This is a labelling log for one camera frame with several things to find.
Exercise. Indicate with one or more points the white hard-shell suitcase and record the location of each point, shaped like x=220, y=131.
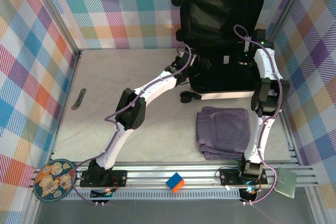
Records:
x=218, y=82

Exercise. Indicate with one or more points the purple jeans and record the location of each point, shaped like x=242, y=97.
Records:
x=223, y=129

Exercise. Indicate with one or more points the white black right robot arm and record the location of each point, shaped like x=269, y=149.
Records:
x=263, y=61

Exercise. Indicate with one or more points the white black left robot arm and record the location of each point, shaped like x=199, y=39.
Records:
x=157, y=83

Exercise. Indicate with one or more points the blue orange puzzle cube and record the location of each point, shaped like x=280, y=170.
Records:
x=174, y=182

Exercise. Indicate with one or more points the green square card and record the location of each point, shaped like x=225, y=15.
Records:
x=286, y=182

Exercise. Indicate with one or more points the small circuit board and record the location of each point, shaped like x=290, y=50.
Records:
x=248, y=192
x=102, y=194

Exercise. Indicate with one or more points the round bear-print tin lid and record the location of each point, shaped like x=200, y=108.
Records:
x=53, y=180

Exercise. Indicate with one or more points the aluminium frame post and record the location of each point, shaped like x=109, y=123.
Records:
x=287, y=9
x=56, y=11

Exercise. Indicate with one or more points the aluminium side rail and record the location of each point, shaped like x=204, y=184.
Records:
x=288, y=132
x=67, y=90

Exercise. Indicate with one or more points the grey metal bracket strip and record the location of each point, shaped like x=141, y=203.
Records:
x=78, y=98

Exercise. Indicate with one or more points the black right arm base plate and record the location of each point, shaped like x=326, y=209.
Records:
x=228, y=176

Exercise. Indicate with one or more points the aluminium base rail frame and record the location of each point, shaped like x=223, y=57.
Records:
x=149, y=176

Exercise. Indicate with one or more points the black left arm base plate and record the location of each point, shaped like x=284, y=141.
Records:
x=119, y=178

